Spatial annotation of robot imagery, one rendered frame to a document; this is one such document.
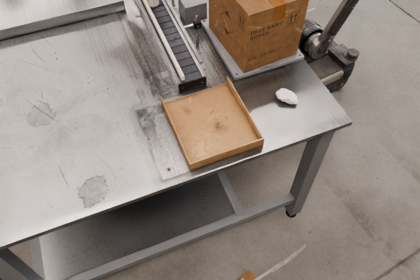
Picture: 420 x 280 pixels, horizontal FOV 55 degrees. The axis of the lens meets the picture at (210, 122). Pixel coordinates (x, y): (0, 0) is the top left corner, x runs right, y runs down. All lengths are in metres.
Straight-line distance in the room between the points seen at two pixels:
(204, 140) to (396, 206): 1.31
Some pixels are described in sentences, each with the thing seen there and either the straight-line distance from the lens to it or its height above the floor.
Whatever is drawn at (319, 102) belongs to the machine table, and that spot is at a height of 0.83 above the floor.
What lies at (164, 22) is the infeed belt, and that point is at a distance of 1.70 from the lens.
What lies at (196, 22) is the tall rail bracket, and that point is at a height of 0.97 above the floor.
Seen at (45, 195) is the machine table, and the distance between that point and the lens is 1.35.
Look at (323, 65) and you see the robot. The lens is 2.50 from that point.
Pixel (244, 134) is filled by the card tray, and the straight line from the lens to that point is 1.37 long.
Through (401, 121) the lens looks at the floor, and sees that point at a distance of 2.70.
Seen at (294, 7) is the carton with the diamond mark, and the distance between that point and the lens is 1.45.
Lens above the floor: 1.95
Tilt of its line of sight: 53 degrees down
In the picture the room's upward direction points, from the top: straight up
